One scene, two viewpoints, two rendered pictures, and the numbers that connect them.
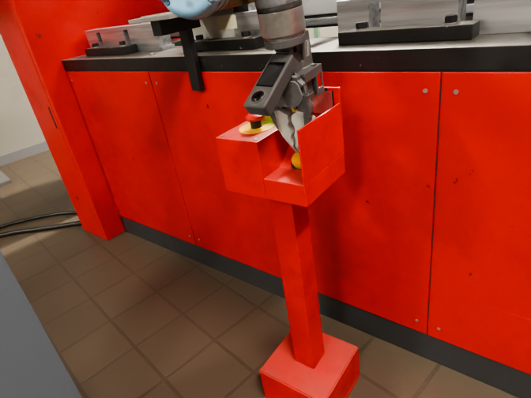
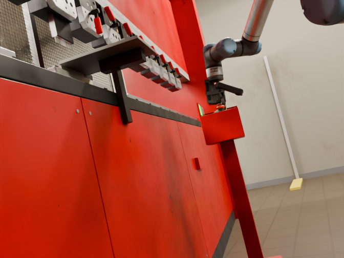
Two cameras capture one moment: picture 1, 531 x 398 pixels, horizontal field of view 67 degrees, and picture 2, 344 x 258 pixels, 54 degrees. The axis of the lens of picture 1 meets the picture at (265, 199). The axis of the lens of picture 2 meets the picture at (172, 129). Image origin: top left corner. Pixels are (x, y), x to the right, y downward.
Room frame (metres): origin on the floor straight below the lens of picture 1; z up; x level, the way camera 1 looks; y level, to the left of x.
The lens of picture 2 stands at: (1.68, 1.14, 0.62)
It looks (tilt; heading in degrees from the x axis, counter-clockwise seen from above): 6 degrees up; 241
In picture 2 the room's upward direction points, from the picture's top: 13 degrees counter-clockwise
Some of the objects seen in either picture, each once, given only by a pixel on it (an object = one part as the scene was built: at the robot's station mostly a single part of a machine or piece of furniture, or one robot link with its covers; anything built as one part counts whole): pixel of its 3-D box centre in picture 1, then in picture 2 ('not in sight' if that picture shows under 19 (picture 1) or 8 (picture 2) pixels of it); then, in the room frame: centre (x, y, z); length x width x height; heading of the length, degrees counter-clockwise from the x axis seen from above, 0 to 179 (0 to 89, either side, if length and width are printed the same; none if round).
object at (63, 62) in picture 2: (184, 12); (109, 57); (1.29, 0.14, 1.00); 0.26 x 0.18 x 0.01; 137
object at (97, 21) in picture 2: not in sight; (95, 22); (1.25, -0.03, 1.20); 0.04 x 0.02 x 0.10; 137
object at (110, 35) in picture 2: not in sight; (104, 31); (1.14, -0.23, 1.26); 0.15 x 0.09 x 0.17; 47
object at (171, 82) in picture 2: not in sight; (165, 74); (0.46, -0.97, 1.26); 0.15 x 0.09 x 0.17; 47
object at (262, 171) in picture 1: (280, 141); (221, 121); (0.77, -0.05, 0.75); 0.20 x 0.16 x 0.18; 50
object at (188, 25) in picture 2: not in sight; (176, 107); (-0.02, -1.74, 1.15); 0.85 x 0.25 x 2.30; 137
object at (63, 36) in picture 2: not in sight; (61, 33); (1.40, 0.04, 1.13); 0.10 x 0.02 x 0.10; 47
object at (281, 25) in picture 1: (280, 23); (214, 73); (0.73, -0.07, 0.97); 0.08 x 0.08 x 0.05
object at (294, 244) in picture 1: (299, 280); (242, 202); (0.77, -0.05, 0.39); 0.06 x 0.06 x 0.54; 50
